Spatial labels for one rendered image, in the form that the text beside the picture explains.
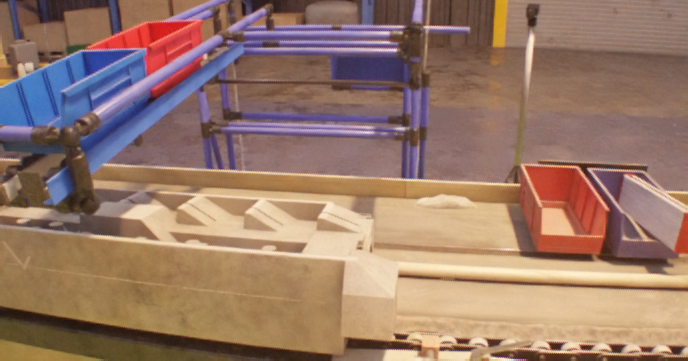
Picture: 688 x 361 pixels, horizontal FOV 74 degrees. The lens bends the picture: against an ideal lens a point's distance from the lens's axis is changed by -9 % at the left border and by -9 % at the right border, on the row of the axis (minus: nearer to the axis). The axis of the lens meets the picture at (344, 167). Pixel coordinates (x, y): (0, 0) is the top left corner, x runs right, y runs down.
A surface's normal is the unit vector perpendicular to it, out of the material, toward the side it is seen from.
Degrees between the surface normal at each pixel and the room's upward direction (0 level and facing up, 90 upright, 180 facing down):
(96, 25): 90
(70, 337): 90
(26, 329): 90
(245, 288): 80
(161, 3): 90
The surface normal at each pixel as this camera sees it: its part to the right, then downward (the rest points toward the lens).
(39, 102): 0.99, 0.01
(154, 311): -0.15, 0.21
